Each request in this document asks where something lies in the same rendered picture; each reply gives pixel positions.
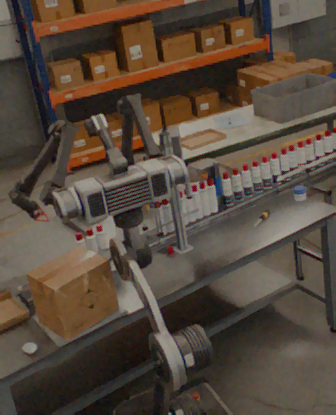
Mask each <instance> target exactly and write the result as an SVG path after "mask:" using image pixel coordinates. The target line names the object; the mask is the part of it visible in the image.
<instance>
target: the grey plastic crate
mask: <svg viewBox="0 0 336 415"><path fill-rule="evenodd" d="M319 80H320V81H324V82H326V83H324V84H319ZM251 94H252V101H253V111H254V115H255V116H257V117H260V118H263V119H266V120H268V121H274V122H277V123H280V124H283V123H286V122H289V121H292V120H295V119H298V118H301V117H304V116H306V115H309V114H312V113H315V112H317V111H320V110H323V109H326V108H329V107H332V106H335V105H336V78H331V77H327V76H323V75H318V74H314V73H306V74H303V75H300V76H296V77H293V78H290V79H287V80H283V81H280V82H277V83H274V84H271V85H268V86H265V87H262V88H258V89H255V90H252V91H251Z"/></svg>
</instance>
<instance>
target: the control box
mask: <svg viewBox="0 0 336 415"><path fill-rule="evenodd" d="M166 131H167V132H170V135H171V144H172V148H173V154H174V155H175V156H177V157H179V158H180V159H181V160H182V161H183V153H182V147H181V134H180V128H179V126H177V127H167V130H166Z"/></svg>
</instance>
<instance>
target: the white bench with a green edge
mask: <svg viewBox="0 0 336 415"><path fill-rule="evenodd" d="M237 113H240V114H241V115H242V116H243V117H244V118H245V119H246V120H247V121H248V122H249V123H250V124H248V125H243V126H239V127H234V128H230V129H225V130H222V129H221V128H220V127H219V126H217V124H216V123H215V122H214V121H213V118H218V117H223V116H228V115H233V114H237ZM334 120H336V105H335V106H332V107H329V108H326V109H323V110H320V111H317V112H315V113H312V114H309V115H306V116H304V117H301V118H298V119H295V120H292V121H289V122H286V123H283V124H280V123H277V122H274V121H268V120H266V119H263V118H260V117H257V116H255V115H254V111H253V104H252V105H248V106H245V107H242V108H238V109H236V110H232V111H229V112H226V113H222V114H219V115H215V116H212V117H208V118H206V119H203V120H199V121H196V122H192V123H189V124H186V125H189V126H192V127H198V128H202V129H207V128H211V129H214V130H217V131H219V132H222V133H225V134H227V138H226V139H223V140H221V141H218V142H215V143H212V144H209V145H206V146H205V147H202V148H199V149H196V150H193V151H190V150H187V149H185V148H182V153H183V162H187V164H190V163H192V162H195V161H198V160H200V159H203V158H211V159H214V158H217V157H220V156H223V155H226V154H229V153H233V152H238V151H241V150H244V149H247V148H251V147H254V146H257V145H260V144H263V143H265V142H268V141H272V140H275V139H278V138H281V137H284V136H287V135H291V134H294V133H297V132H300V131H302V130H305V129H309V128H312V127H315V126H318V125H321V124H324V123H326V124H327V130H330V136H331V137H332V133H333V127H334ZM158 133H160V131H159V132H156V133H153V137H154V139H155V144H156V146H157V148H158V150H159V151H160V147H159V137H158ZM160 153H161V151H160Z"/></svg>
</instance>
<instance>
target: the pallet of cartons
mask: <svg viewBox="0 0 336 415"><path fill-rule="evenodd" d="M273 57H274V61H271V62H267V59H266V54H263V55H259V56H256V57H251V58H247V59H244V60H242V69H240V70H237V77H238V82H236V83H232V84H229V85H225V86H224V87H225V92H226V102H229V103H231V104H233V105H236V106H237V107H240V108H242V107H245V106H248V105H252V104H253V101H252V94H251V91H252V90H255V89H258V88H262V87H265V86H268V85H271V84H274V83H277V82H280V81H283V80H287V79H290V78H293V77H296V76H300V75H303V74H306V73H314V74H318V75H323V76H326V75H328V74H329V73H331V72H334V70H333V62H330V61H327V62H325V61H321V60H317V59H311V60H307V61H303V62H300V63H296V58H295V54H293V53H289V52H285V51H282V50H278V51H275V52H273Z"/></svg>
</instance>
